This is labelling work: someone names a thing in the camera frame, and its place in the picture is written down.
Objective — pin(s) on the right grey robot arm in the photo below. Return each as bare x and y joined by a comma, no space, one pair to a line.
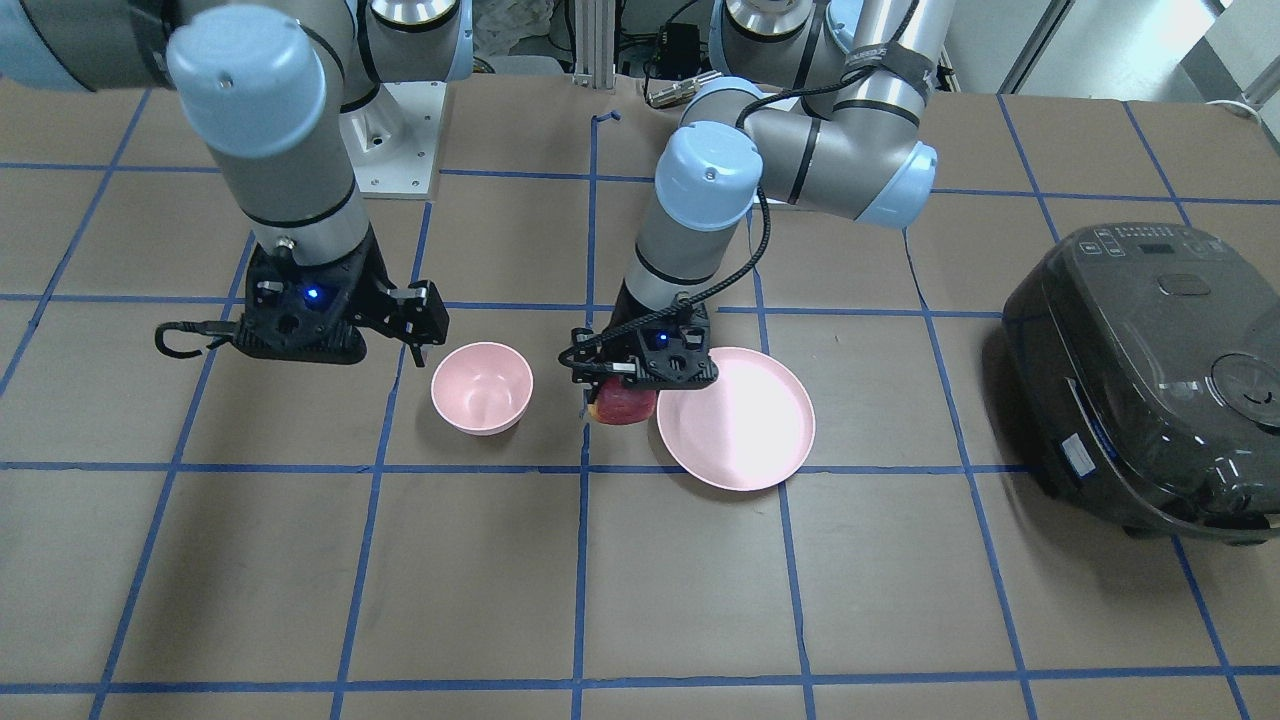
269,87

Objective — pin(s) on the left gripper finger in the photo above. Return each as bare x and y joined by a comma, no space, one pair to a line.
587,367

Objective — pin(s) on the pink plate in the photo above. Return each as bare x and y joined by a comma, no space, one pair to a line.
751,429

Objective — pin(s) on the dark grey rice cooker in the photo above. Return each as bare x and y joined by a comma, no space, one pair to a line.
1148,355

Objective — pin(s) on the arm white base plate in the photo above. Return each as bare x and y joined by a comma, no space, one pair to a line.
394,138

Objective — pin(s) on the red apple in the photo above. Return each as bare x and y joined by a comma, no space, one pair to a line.
617,405

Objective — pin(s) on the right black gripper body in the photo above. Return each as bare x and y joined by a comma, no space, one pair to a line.
413,309

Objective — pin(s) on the aluminium frame post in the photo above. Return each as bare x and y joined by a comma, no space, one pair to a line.
594,25

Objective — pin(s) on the pink bowl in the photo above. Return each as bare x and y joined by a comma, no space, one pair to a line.
482,389

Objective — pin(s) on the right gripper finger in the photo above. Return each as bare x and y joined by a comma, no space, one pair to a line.
414,315

